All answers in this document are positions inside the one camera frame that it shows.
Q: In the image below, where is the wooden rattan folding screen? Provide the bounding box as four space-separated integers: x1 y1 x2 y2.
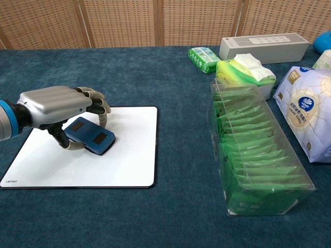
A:
0 0 331 50

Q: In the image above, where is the blue detergent bottle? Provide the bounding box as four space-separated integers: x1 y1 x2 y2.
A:
312 31 331 55

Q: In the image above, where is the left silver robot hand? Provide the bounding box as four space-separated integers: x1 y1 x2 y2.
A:
17 86 112 151

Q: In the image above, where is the blue board eraser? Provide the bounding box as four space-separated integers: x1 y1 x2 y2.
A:
63 116 116 156

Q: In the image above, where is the dark blue table cloth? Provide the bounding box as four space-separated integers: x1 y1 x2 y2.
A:
0 44 331 248

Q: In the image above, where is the grey power strip box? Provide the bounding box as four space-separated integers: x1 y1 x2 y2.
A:
219 33 310 65

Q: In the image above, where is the white paper cup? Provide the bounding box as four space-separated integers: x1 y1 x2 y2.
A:
312 49 331 70

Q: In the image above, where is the clear box of green sachets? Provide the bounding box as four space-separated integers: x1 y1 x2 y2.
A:
209 77 317 216

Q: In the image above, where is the green facial tissue pack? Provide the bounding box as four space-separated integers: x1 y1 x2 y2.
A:
216 53 277 100

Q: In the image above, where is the green wet wipes pack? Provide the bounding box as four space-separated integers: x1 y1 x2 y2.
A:
188 46 222 74

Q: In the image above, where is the white blue refill pouch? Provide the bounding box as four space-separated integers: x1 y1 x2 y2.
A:
273 65 331 164

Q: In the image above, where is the white drawing board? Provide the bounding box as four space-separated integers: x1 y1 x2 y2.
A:
0 105 158 189

